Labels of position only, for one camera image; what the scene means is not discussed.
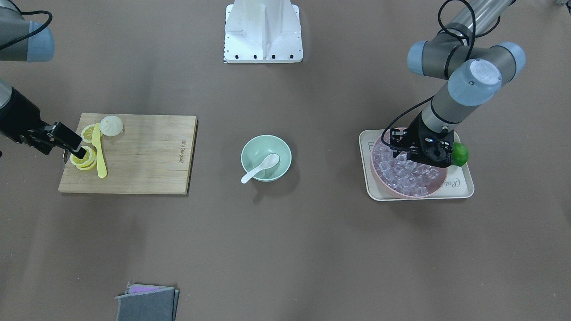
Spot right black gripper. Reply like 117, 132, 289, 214
0, 87, 87, 159

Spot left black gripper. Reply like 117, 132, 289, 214
380, 114, 455, 168

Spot white ceramic spoon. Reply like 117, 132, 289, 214
240, 154, 280, 184

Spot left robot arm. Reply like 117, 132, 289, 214
380, 0, 526, 168

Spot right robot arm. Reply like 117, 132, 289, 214
0, 0, 87, 158

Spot pink bowl of ice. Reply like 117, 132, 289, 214
368, 131, 448, 199

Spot mint green bowl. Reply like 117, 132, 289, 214
240, 135, 292, 181

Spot green lime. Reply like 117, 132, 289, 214
451, 141, 469, 167

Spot yellow plastic knife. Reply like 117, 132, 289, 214
91, 123, 108, 178

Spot cream serving tray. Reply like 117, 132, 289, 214
358, 129, 475, 202

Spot bamboo cutting board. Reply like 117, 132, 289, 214
58, 114, 198, 195

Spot grey folded cloth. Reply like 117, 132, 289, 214
116, 283, 180, 321

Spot lemon slice near handle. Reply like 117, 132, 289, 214
70, 145, 98, 171

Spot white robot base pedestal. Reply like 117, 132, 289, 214
223, 0, 304, 64

